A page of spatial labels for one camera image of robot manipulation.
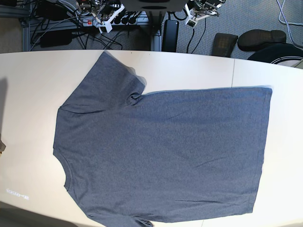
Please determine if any blue-grey T-shirt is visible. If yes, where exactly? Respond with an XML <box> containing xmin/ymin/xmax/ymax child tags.
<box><xmin>53</xmin><ymin>53</ymin><xmax>272</xmax><ymax>227</ymax></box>

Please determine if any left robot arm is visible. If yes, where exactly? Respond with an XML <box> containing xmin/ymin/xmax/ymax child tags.
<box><xmin>187</xmin><ymin>0</ymin><xmax>226</xmax><ymax>17</ymax></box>

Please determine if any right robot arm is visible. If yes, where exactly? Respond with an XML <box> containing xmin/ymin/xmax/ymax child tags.
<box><xmin>77</xmin><ymin>0</ymin><xmax>125</xmax><ymax>24</ymax></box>

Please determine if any black power adapter brick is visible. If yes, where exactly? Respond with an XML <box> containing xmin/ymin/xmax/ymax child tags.
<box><xmin>162</xmin><ymin>19</ymin><xmax>179</xmax><ymax>52</ymax></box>

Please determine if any white power strip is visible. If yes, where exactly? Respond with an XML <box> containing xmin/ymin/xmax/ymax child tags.
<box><xmin>80</xmin><ymin>16</ymin><xmax>137</xmax><ymax>28</ymax></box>

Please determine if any black ribbed foot pedal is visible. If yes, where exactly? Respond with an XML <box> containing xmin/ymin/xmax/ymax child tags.
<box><xmin>211</xmin><ymin>33</ymin><xmax>239</xmax><ymax>58</ymax></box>

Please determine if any black box under table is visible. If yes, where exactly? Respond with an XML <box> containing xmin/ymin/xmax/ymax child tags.
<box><xmin>40</xmin><ymin>30</ymin><xmax>72</xmax><ymax>48</ymax></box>

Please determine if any black shoe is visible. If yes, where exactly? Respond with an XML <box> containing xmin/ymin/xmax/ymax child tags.
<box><xmin>237</xmin><ymin>29</ymin><xmax>286</xmax><ymax>52</ymax></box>

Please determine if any dark round chair base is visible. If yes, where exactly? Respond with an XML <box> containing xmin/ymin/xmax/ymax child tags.
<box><xmin>248</xmin><ymin>44</ymin><xmax>303</xmax><ymax>67</ymax></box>

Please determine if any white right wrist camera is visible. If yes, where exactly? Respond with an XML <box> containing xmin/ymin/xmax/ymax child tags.
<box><xmin>98</xmin><ymin>22</ymin><xmax>112</xmax><ymax>34</ymax></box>

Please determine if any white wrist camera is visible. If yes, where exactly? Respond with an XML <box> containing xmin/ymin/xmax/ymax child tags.
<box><xmin>98</xmin><ymin>22</ymin><xmax>112</xmax><ymax>34</ymax></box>
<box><xmin>185</xmin><ymin>19</ymin><xmax>197</xmax><ymax>28</ymax></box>

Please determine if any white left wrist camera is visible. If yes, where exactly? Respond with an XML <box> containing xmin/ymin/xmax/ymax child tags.
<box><xmin>185</xmin><ymin>19</ymin><xmax>197</xmax><ymax>28</ymax></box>

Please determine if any black camera mount overhead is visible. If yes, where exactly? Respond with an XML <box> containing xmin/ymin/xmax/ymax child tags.
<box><xmin>120</xmin><ymin>0</ymin><xmax>187</xmax><ymax>12</ymax></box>

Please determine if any white braided cable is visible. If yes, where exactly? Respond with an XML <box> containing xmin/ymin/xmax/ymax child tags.
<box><xmin>276</xmin><ymin>0</ymin><xmax>303</xmax><ymax>47</ymax></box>

